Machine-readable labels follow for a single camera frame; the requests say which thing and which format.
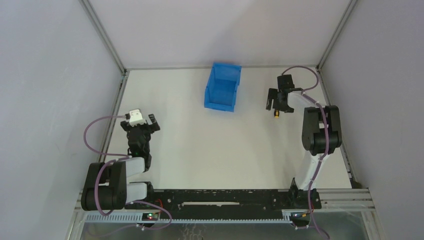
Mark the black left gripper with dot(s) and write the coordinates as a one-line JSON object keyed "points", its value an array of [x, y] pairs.
{"points": [[139, 127]]}

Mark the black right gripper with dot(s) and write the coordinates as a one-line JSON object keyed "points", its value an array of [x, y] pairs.
{"points": [[278, 96]]}

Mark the black yellow screwdriver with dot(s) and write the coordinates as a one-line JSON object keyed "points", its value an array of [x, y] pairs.
{"points": [[276, 114]]}

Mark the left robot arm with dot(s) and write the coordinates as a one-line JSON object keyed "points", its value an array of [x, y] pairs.
{"points": [[106, 186]]}

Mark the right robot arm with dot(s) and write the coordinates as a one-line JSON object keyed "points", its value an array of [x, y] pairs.
{"points": [[321, 132]]}

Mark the blue plastic storage bin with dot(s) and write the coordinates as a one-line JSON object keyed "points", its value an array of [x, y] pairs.
{"points": [[222, 86]]}

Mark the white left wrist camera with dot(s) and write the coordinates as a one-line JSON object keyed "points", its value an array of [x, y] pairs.
{"points": [[134, 117]]}

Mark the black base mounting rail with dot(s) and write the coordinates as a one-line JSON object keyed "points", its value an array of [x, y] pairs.
{"points": [[207, 203]]}

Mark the left aluminium frame rail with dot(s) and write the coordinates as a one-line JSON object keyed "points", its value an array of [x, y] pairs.
{"points": [[101, 31]]}

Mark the grey slotted cable duct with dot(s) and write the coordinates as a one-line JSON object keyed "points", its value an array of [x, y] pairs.
{"points": [[141, 217]]}

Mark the right aluminium frame rail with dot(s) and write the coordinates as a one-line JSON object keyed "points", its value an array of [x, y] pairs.
{"points": [[334, 109]]}

